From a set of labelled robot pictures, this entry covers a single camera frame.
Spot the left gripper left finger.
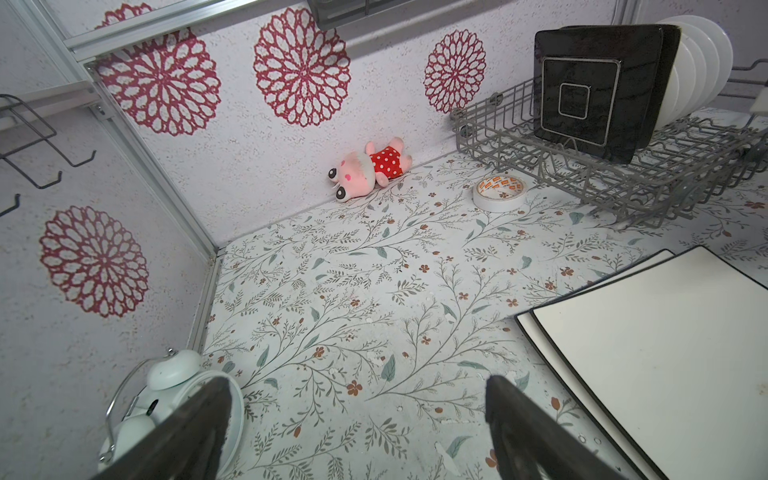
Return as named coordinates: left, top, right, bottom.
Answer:
left=93, top=378, right=233, bottom=480

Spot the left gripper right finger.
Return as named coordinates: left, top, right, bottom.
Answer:
left=485, top=375, right=621, bottom=479

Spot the white square plate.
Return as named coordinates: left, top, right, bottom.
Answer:
left=516, top=246, right=767, bottom=479
left=514, top=248, right=676, bottom=480

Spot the white alarm clock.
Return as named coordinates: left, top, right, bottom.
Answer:
left=97, top=349, right=245, bottom=479

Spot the tape roll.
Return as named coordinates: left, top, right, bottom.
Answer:
left=472, top=174, right=529, bottom=213

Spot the pink plush toy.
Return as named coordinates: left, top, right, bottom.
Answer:
left=328, top=137, right=413, bottom=202

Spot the front black square plate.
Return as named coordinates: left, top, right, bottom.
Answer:
left=534, top=24, right=673, bottom=164

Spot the black square plate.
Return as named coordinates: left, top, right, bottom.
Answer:
left=534, top=24, right=673, bottom=164
left=564, top=24, right=682, bottom=152

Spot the rear black square plate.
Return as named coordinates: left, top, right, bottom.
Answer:
left=564, top=24, right=682, bottom=152

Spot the grey wire dish rack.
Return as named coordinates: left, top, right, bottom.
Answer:
left=450, top=78, right=767, bottom=227

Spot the black wire wall rack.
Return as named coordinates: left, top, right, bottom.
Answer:
left=1, top=92, right=97, bottom=190

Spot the grey wall shelf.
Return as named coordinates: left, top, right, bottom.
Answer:
left=307, top=0, right=409, bottom=30

